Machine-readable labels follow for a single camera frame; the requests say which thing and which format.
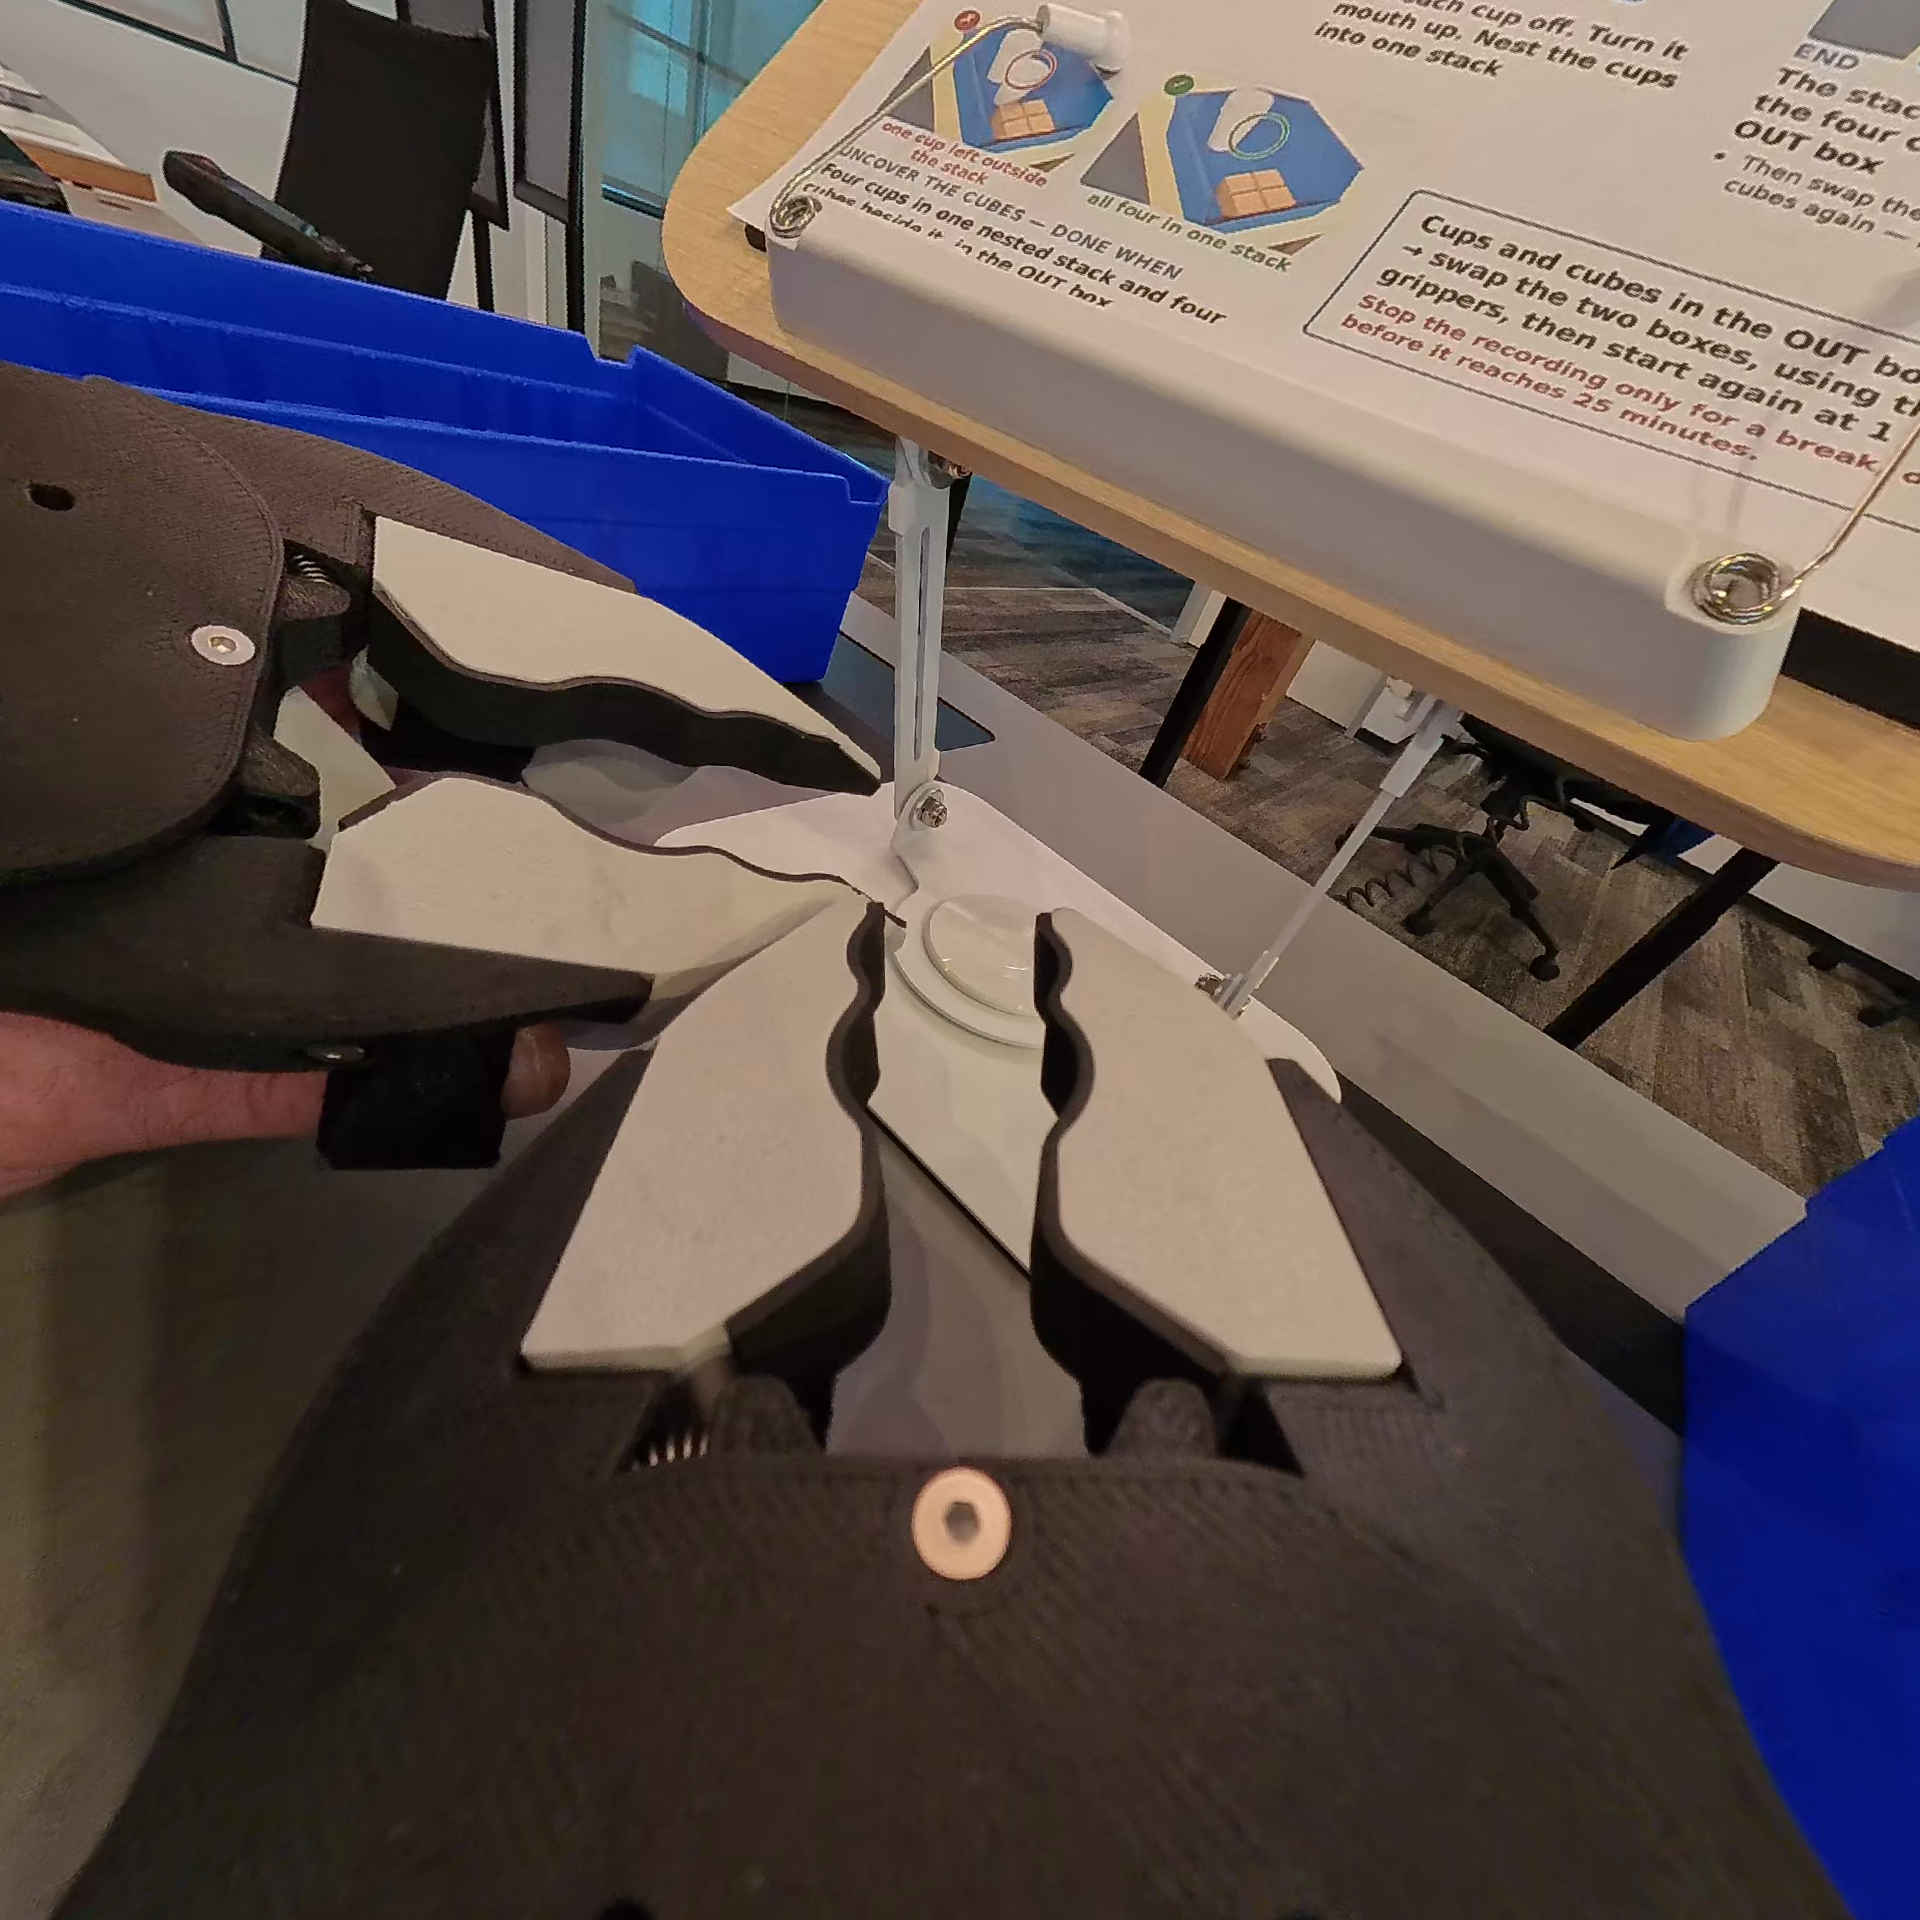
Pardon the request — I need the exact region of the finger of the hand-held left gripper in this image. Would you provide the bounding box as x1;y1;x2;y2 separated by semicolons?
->
306;772;903;1051
351;516;885;797

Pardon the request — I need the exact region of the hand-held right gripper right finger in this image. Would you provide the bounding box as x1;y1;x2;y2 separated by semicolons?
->
1026;907;1402;1390

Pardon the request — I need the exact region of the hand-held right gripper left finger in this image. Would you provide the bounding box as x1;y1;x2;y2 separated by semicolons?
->
518;900;894;1373

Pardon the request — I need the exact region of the blue plastic bin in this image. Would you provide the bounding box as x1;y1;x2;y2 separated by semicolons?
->
1680;1110;1920;1920
0;194;888;695

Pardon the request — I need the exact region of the grey desk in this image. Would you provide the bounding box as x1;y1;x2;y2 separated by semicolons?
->
0;591;1807;1920

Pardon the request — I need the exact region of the person's left hand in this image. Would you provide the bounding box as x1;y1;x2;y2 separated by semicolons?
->
0;1009;575;1202

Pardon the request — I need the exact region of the black tape patch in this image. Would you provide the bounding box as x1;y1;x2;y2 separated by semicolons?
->
838;631;1002;757

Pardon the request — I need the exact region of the black office chair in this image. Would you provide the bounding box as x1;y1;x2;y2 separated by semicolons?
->
1341;719;1666;985
1807;922;1920;1037

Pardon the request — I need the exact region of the black mesh chair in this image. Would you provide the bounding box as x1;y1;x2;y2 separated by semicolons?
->
277;0;496;301

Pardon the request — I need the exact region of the black flat pad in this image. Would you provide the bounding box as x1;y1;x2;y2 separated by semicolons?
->
1776;598;1920;695

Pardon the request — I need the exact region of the printed instruction sheet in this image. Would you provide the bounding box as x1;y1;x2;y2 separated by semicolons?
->
726;0;1920;623

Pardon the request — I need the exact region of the wooden post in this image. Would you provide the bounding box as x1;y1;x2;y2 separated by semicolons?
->
1183;607;1313;781

